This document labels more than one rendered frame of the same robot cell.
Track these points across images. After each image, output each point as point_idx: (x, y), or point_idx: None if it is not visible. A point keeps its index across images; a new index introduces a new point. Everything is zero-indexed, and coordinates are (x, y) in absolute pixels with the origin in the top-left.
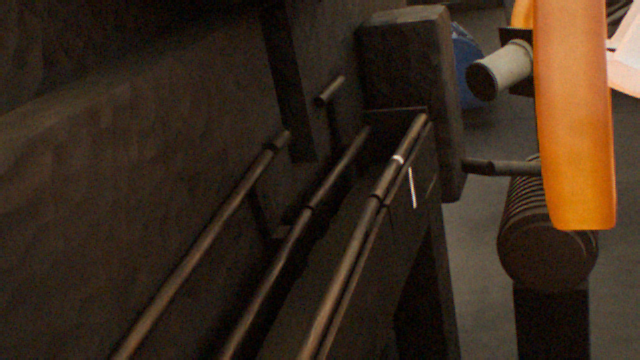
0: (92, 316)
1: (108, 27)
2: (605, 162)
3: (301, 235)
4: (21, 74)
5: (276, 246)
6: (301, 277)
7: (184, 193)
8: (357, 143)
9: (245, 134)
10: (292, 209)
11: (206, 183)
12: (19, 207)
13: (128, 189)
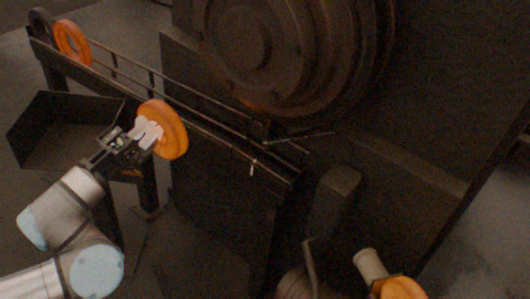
0: (195, 81)
1: None
2: None
3: (238, 135)
4: None
5: (249, 137)
6: (238, 143)
7: (223, 93)
8: (287, 163)
9: (250, 108)
10: (261, 142)
11: (231, 99)
12: (190, 57)
13: (210, 77)
